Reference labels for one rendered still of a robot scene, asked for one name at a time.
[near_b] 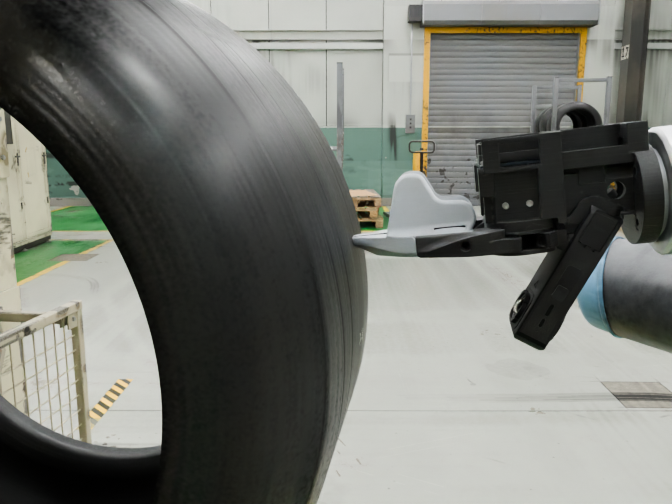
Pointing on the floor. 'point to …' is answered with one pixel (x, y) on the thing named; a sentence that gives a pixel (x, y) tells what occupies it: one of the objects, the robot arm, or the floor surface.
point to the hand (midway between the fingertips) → (371, 248)
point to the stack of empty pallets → (369, 208)
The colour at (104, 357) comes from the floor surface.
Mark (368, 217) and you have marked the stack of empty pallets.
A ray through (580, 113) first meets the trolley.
